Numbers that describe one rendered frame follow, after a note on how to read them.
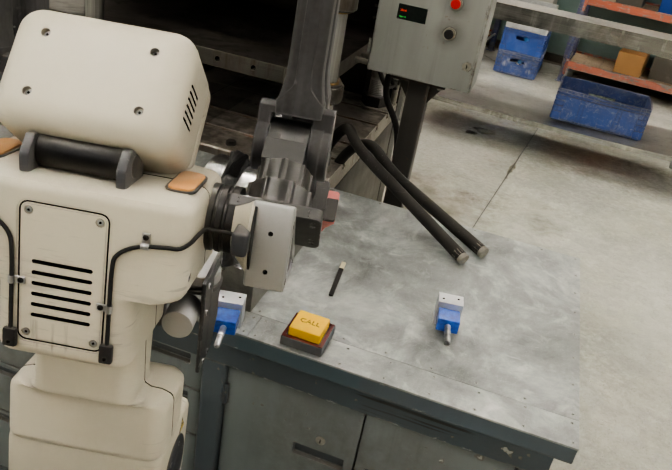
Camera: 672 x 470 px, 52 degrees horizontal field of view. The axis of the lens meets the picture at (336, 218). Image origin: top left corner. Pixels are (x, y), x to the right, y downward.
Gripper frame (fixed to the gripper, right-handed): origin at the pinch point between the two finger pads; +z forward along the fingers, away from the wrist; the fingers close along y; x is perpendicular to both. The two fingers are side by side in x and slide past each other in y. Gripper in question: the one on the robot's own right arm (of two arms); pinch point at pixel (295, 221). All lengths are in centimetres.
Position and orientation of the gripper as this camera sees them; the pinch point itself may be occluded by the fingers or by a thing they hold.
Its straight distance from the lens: 127.1
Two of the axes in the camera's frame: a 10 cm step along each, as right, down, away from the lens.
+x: -1.5, 8.0, -5.8
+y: -9.8, -1.8, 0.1
